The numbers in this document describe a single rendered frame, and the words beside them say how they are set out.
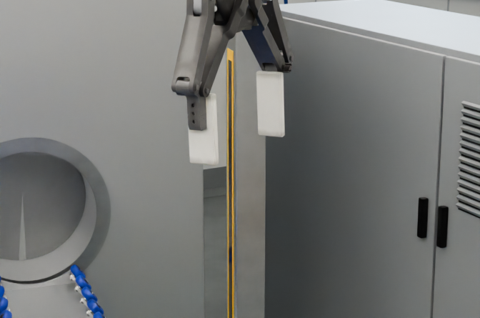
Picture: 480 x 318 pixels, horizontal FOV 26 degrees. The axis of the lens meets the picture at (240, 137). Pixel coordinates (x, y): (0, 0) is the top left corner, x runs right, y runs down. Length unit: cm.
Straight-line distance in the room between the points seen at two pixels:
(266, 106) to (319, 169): 240
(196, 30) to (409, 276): 226
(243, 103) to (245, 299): 38
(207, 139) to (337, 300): 258
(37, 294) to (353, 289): 124
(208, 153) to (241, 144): 91
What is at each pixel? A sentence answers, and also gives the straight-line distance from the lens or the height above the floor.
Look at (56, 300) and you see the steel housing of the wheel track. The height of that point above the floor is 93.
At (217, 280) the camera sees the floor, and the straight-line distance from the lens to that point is 509.
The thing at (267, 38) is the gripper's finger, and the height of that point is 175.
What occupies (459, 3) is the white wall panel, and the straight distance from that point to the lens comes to 485.
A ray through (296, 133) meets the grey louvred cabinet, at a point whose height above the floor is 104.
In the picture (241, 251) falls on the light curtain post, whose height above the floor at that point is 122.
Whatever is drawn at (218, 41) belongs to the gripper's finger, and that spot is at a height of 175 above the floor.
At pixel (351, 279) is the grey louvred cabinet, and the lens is 345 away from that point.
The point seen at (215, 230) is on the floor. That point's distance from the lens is 577.
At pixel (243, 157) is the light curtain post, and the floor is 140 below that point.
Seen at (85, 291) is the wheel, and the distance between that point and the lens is 245.
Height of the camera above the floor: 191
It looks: 14 degrees down
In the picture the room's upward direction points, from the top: straight up
